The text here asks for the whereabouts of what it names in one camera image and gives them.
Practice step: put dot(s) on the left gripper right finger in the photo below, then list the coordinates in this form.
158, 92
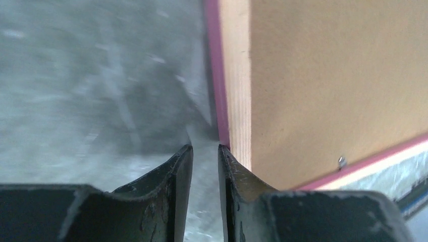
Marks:
254, 211

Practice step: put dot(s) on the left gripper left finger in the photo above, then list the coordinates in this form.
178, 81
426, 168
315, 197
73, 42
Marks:
150, 208

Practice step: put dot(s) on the pink picture frame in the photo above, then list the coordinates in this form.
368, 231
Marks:
234, 97

